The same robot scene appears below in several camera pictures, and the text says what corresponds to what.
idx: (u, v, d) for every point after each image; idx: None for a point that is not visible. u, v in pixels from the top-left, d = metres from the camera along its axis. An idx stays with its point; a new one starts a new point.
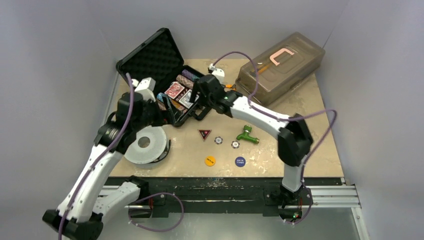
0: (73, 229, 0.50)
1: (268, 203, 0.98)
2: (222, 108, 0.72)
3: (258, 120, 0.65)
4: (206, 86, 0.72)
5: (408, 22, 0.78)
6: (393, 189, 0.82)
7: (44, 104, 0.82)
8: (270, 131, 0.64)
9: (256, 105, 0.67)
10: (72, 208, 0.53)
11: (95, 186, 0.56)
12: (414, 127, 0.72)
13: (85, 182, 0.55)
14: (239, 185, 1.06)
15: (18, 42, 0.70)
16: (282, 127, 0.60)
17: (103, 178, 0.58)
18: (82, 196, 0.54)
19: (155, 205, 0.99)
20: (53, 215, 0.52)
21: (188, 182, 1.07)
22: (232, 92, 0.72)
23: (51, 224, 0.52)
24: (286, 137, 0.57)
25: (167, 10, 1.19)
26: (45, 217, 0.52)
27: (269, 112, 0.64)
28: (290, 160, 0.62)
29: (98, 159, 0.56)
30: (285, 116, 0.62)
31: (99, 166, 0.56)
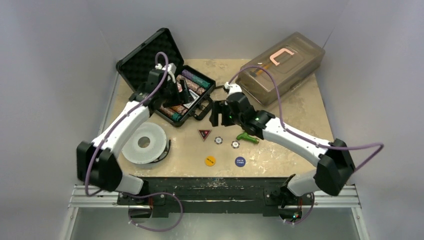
0: (109, 155, 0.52)
1: (269, 203, 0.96)
2: (254, 129, 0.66)
3: (294, 144, 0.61)
4: (236, 106, 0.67)
5: (408, 23, 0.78)
6: (393, 190, 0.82)
7: (43, 104, 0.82)
8: (308, 157, 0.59)
9: (290, 128, 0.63)
10: (106, 141, 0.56)
11: (127, 132, 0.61)
12: (414, 128, 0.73)
13: (121, 123, 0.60)
14: (239, 185, 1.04)
15: (18, 43, 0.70)
16: (322, 154, 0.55)
17: (133, 127, 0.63)
18: (117, 134, 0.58)
19: (155, 205, 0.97)
20: (89, 144, 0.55)
21: (188, 182, 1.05)
22: (263, 113, 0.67)
23: (84, 154, 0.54)
24: (328, 166, 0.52)
25: (167, 10, 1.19)
26: (79, 147, 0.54)
27: (307, 136, 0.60)
28: (328, 188, 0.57)
29: (135, 108, 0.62)
30: (324, 141, 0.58)
31: (133, 114, 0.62)
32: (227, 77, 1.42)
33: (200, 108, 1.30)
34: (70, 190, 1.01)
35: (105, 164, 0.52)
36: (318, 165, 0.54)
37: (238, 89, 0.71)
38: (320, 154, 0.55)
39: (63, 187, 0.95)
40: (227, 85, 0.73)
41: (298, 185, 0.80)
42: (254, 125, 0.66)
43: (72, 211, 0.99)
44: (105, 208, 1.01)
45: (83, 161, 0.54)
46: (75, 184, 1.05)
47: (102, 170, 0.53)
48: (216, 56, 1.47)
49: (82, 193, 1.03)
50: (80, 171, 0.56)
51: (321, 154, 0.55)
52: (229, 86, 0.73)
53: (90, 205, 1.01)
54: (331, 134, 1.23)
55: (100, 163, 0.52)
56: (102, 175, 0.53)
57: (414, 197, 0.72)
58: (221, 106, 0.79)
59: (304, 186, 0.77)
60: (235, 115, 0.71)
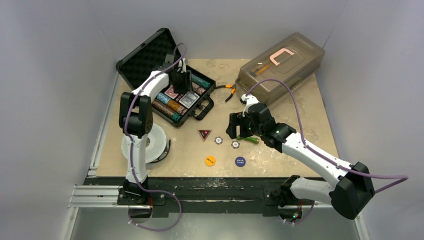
0: (149, 98, 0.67)
1: (268, 203, 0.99)
2: (273, 141, 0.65)
3: (312, 161, 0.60)
4: (258, 117, 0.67)
5: (409, 23, 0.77)
6: (394, 190, 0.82)
7: (43, 105, 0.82)
8: (325, 175, 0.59)
9: (310, 145, 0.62)
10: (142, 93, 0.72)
11: (154, 89, 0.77)
12: (415, 128, 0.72)
13: (151, 82, 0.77)
14: (239, 185, 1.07)
15: (17, 42, 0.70)
16: (342, 176, 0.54)
17: (158, 87, 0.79)
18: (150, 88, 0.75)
19: (155, 205, 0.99)
20: (130, 93, 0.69)
21: (188, 182, 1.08)
22: (283, 126, 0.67)
23: (126, 100, 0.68)
24: (348, 189, 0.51)
25: (168, 9, 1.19)
26: (123, 95, 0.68)
27: (327, 155, 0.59)
28: (343, 210, 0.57)
29: (160, 72, 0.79)
30: (345, 163, 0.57)
31: (159, 77, 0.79)
32: (227, 77, 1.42)
33: (200, 108, 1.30)
34: (70, 190, 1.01)
35: (146, 106, 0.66)
36: (337, 187, 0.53)
37: (254, 101, 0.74)
38: (340, 176, 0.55)
39: (63, 188, 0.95)
40: (243, 98, 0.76)
41: (305, 191, 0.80)
42: (273, 137, 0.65)
43: (72, 211, 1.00)
44: (105, 208, 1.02)
45: (125, 107, 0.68)
46: (75, 184, 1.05)
47: (142, 112, 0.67)
48: (216, 56, 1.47)
49: (82, 193, 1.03)
50: (121, 117, 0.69)
51: (341, 177, 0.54)
52: (246, 98, 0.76)
53: (90, 206, 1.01)
54: (331, 134, 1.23)
55: (142, 106, 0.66)
56: (142, 117, 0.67)
57: (414, 197, 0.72)
58: (239, 117, 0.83)
59: (311, 194, 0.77)
60: (255, 126, 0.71)
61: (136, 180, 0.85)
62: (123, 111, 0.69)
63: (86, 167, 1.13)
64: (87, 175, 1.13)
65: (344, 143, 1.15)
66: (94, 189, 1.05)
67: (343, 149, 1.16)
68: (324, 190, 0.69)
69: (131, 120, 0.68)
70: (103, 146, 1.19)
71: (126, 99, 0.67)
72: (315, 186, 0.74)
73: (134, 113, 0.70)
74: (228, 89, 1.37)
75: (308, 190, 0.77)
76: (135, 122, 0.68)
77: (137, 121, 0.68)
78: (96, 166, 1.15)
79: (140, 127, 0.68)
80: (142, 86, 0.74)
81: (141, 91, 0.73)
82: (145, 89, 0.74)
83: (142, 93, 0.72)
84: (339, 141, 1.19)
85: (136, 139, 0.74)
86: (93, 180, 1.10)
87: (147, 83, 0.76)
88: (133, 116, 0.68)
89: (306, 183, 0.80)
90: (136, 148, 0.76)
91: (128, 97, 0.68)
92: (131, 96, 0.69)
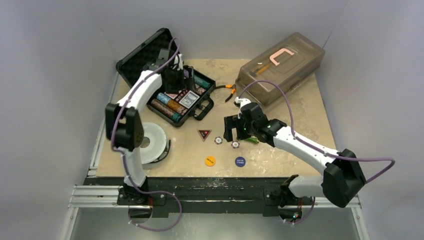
0: (136, 111, 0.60)
1: (268, 203, 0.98)
2: (265, 136, 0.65)
3: (302, 152, 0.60)
4: (249, 115, 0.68)
5: (408, 23, 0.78)
6: (393, 190, 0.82)
7: (44, 105, 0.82)
8: (316, 166, 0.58)
9: (300, 136, 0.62)
10: (130, 102, 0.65)
11: (145, 96, 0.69)
12: (415, 129, 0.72)
13: (140, 88, 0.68)
14: (239, 185, 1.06)
15: (18, 43, 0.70)
16: (330, 163, 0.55)
17: (150, 92, 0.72)
18: (139, 96, 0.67)
19: (155, 205, 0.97)
20: (115, 105, 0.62)
21: (188, 182, 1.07)
22: (275, 121, 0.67)
23: (112, 113, 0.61)
24: (336, 174, 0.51)
25: (168, 10, 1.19)
26: (107, 107, 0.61)
27: (316, 145, 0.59)
28: (335, 199, 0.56)
29: (151, 74, 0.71)
30: (333, 150, 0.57)
31: (149, 80, 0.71)
32: (227, 77, 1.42)
33: (200, 108, 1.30)
34: (70, 190, 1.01)
35: (132, 120, 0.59)
36: (325, 173, 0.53)
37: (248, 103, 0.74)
38: (327, 163, 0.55)
39: (63, 188, 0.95)
40: (237, 100, 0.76)
41: (299, 187, 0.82)
42: (265, 131, 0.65)
43: (72, 211, 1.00)
44: (105, 208, 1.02)
45: (111, 120, 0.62)
46: (75, 184, 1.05)
47: (129, 126, 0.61)
48: (216, 56, 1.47)
49: (83, 193, 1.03)
50: (108, 130, 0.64)
51: (328, 163, 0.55)
52: (239, 101, 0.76)
53: (90, 206, 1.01)
54: (331, 134, 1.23)
55: (128, 119, 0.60)
56: (130, 131, 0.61)
57: (413, 197, 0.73)
58: (235, 120, 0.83)
59: (306, 190, 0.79)
60: (249, 125, 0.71)
61: (134, 185, 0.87)
62: (110, 123, 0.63)
63: (86, 167, 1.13)
64: (87, 175, 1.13)
65: (344, 143, 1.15)
66: (95, 189, 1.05)
67: (343, 149, 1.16)
68: (317, 182, 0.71)
69: (118, 133, 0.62)
70: (104, 146, 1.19)
71: (111, 111, 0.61)
72: (309, 181, 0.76)
73: (121, 126, 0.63)
74: (228, 89, 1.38)
75: (302, 185, 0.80)
76: (122, 136, 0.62)
77: (125, 135, 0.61)
78: (96, 166, 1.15)
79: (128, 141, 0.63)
80: (130, 95, 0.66)
81: (129, 101, 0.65)
82: (133, 96, 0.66)
83: (130, 104, 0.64)
84: (339, 141, 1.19)
85: (127, 152, 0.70)
86: (93, 180, 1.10)
87: (135, 89, 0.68)
88: (120, 129, 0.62)
89: (300, 178, 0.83)
90: (128, 160, 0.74)
91: (113, 109, 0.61)
92: (117, 108, 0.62)
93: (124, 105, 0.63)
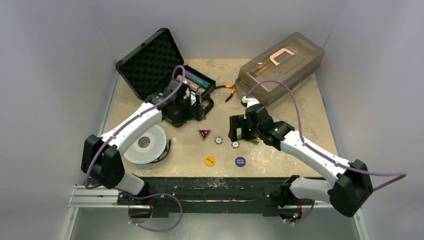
0: (115, 151, 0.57)
1: (268, 203, 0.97)
2: (271, 139, 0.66)
3: (311, 159, 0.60)
4: (255, 117, 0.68)
5: (408, 23, 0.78)
6: (393, 190, 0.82)
7: (44, 104, 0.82)
8: (324, 174, 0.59)
9: (309, 143, 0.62)
10: (114, 138, 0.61)
11: (134, 133, 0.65)
12: (414, 128, 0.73)
13: (131, 124, 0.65)
14: (239, 185, 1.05)
15: (18, 42, 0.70)
16: (341, 173, 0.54)
17: (143, 128, 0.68)
18: (126, 133, 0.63)
19: (155, 205, 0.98)
20: (97, 138, 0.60)
21: (188, 182, 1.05)
22: (282, 124, 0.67)
23: (91, 147, 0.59)
24: (347, 187, 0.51)
25: (168, 10, 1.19)
26: (88, 139, 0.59)
27: (326, 153, 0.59)
28: (343, 207, 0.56)
29: (148, 110, 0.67)
30: (344, 160, 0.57)
31: (145, 116, 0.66)
32: (227, 77, 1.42)
33: None
34: (70, 190, 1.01)
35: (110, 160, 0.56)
36: (335, 185, 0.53)
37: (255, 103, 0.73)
38: (338, 174, 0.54)
39: (63, 187, 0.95)
40: (245, 99, 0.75)
41: (303, 190, 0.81)
42: (272, 135, 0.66)
43: (72, 211, 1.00)
44: (105, 208, 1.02)
45: (89, 153, 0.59)
46: (75, 184, 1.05)
47: (105, 165, 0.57)
48: (216, 56, 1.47)
49: (82, 193, 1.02)
50: (84, 163, 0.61)
51: (340, 174, 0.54)
52: (246, 100, 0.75)
53: (90, 206, 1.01)
54: (331, 134, 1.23)
55: (106, 158, 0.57)
56: (105, 170, 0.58)
57: (413, 197, 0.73)
58: (240, 120, 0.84)
59: (309, 193, 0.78)
60: (253, 126, 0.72)
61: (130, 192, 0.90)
62: (88, 156, 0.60)
63: None
64: (87, 175, 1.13)
65: (344, 142, 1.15)
66: (95, 189, 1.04)
67: (343, 149, 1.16)
68: (322, 188, 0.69)
69: (93, 170, 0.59)
70: None
71: (90, 145, 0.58)
72: (313, 185, 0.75)
73: (99, 162, 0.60)
74: (228, 89, 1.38)
75: (306, 188, 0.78)
76: (97, 173, 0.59)
77: (100, 173, 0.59)
78: None
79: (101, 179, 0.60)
80: (117, 130, 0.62)
81: (114, 136, 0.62)
82: (120, 132, 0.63)
83: (114, 141, 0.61)
84: (339, 141, 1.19)
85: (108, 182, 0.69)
86: (93, 180, 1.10)
87: (126, 123, 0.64)
88: (96, 165, 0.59)
89: (305, 181, 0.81)
90: None
91: (93, 144, 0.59)
92: (98, 141, 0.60)
93: (107, 141, 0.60)
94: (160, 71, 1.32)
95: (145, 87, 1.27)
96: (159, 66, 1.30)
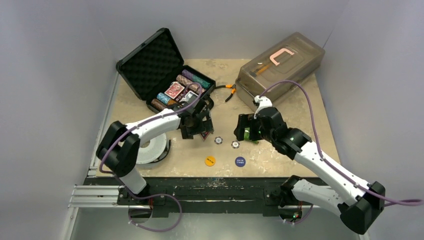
0: (136, 140, 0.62)
1: (268, 203, 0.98)
2: (286, 148, 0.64)
3: (329, 176, 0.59)
4: (269, 121, 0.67)
5: (409, 22, 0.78)
6: (393, 190, 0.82)
7: (44, 104, 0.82)
8: (341, 192, 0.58)
9: (327, 158, 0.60)
10: (136, 129, 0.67)
11: (154, 130, 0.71)
12: (415, 128, 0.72)
13: (154, 121, 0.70)
14: (239, 185, 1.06)
15: (18, 42, 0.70)
16: (360, 196, 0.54)
17: (161, 128, 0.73)
18: (148, 127, 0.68)
19: (155, 205, 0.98)
20: (122, 125, 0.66)
21: (188, 182, 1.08)
22: (297, 132, 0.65)
23: (115, 131, 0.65)
24: (365, 210, 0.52)
25: (168, 10, 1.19)
26: (113, 125, 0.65)
27: (344, 171, 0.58)
28: (352, 225, 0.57)
29: (170, 114, 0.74)
30: (363, 182, 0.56)
31: (166, 119, 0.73)
32: (227, 77, 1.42)
33: None
34: (70, 190, 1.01)
35: (129, 147, 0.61)
36: (353, 207, 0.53)
37: (268, 103, 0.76)
38: (357, 196, 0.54)
39: (63, 187, 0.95)
40: (257, 99, 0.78)
41: (309, 196, 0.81)
42: (286, 143, 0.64)
43: (72, 211, 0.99)
44: (105, 208, 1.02)
45: (110, 138, 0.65)
46: (75, 184, 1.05)
47: (123, 151, 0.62)
48: (216, 56, 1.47)
49: (82, 193, 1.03)
50: (101, 147, 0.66)
51: (359, 196, 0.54)
52: (259, 100, 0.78)
53: (90, 206, 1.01)
54: (331, 134, 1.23)
55: (126, 145, 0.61)
56: (120, 157, 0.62)
57: (414, 197, 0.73)
58: (250, 120, 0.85)
59: (313, 198, 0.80)
60: (265, 130, 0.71)
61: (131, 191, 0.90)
62: (107, 141, 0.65)
63: (86, 167, 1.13)
64: (87, 175, 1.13)
65: (344, 142, 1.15)
66: (95, 189, 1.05)
67: (343, 149, 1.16)
68: (331, 200, 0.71)
69: (109, 155, 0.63)
70: None
71: (114, 129, 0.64)
72: (320, 194, 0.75)
73: (116, 149, 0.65)
74: (229, 89, 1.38)
75: (313, 196, 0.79)
76: (112, 158, 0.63)
77: (114, 159, 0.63)
78: (96, 166, 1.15)
79: (114, 165, 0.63)
80: (140, 123, 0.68)
81: (136, 127, 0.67)
82: (142, 125, 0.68)
83: (135, 131, 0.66)
84: (339, 141, 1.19)
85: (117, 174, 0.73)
86: (93, 180, 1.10)
87: (149, 119, 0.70)
88: (113, 151, 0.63)
89: (311, 188, 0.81)
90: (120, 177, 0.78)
91: (117, 129, 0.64)
92: (122, 129, 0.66)
93: (130, 129, 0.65)
94: (160, 71, 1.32)
95: (145, 88, 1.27)
96: (159, 66, 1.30)
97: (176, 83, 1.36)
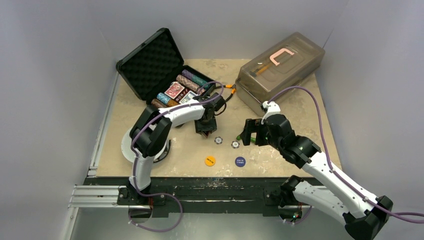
0: (169, 123, 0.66)
1: (268, 203, 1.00)
2: (294, 157, 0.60)
3: (338, 189, 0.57)
4: (277, 130, 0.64)
5: (409, 23, 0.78)
6: (392, 190, 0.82)
7: (43, 104, 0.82)
8: (349, 203, 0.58)
9: (336, 170, 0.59)
10: (168, 114, 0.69)
11: (181, 117, 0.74)
12: (414, 129, 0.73)
13: (182, 109, 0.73)
14: (239, 185, 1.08)
15: (18, 41, 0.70)
16: (368, 210, 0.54)
17: (186, 116, 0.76)
18: (177, 113, 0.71)
19: (155, 205, 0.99)
20: (155, 109, 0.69)
21: (188, 182, 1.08)
22: (305, 141, 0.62)
23: (149, 114, 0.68)
24: (373, 225, 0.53)
25: (168, 9, 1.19)
26: (147, 108, 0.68)
27: (353, 184, 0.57)
28: (358, 236, 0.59)
29: (196, 104, 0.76)
30: (371, 195, 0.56)
31: (192, 108, 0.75)
32: (227, 77, 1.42)
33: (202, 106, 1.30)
34: (70, 190, 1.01)
35: (162, 129, 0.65)
36: (362, 221, 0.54)
37: (276, 109, 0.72)
38: (366, 210, 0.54)
39: (63, 187, 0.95)
40: (265, 105, 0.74)
41: (310, 199, 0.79)
42: (295, 152, 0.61)
43: (72, 211, 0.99)
44: (106, 208, 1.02)
45: (144, 120, 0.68)
46: (75, 184, 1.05)
47: (155, 133, 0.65)
48: (216, 56, 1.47)
49: (82, 193, 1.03)
50: (134, 127, 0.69)
51: (368, 210, 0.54)
52: (267, 106, 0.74)
53: (90, 206, 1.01)
54: (331, 134, 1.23)
55: (159, 126, 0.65)
56: (151, 138, 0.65)
57: (415, 198, 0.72)
58: (257, 124, 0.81)
59: (313, 202, 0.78)
60: (273, 138, 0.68)
61: (136, 188, 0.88)
62: (140, 123, 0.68)
63: (86, 167, 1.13)
64: (87, 175, 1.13)
65: (344, 142, 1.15)
66: (94, 189, 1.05)
67: (342, 149, 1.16)
68: (336, 209, 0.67)
69: (141, 136, 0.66)
70: (103, 146, 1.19)
71: (148, 112, 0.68)
72: (324, 200, 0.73)
73: (148, 131, 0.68)
74: (229, 89, 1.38)
75: (316, 200, 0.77)
76: (144, 139, 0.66)
77: (146, 139, 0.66)
78: (96, 166, 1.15)
79: (146, 145, 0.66)
80: (171, 109, 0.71)
81: (168, 112, 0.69)
82: (173, 111, 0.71)
83: (167, 115, 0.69)
84: (339, 140, 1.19)
85: (140, 157, 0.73)
86: (93, 180, 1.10)
87: (178, 106, 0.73)
88: (144, 133, 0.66)
89: (313, 192, 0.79)
90: (140, 164, 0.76)
91: (151, 112, 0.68)
92: (155, 112, 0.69)
93: (162, 113, 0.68)
94: (160, 71, 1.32)
95: (145, 87, 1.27)
96: (159, 66, 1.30)
97: (176, 83, 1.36)
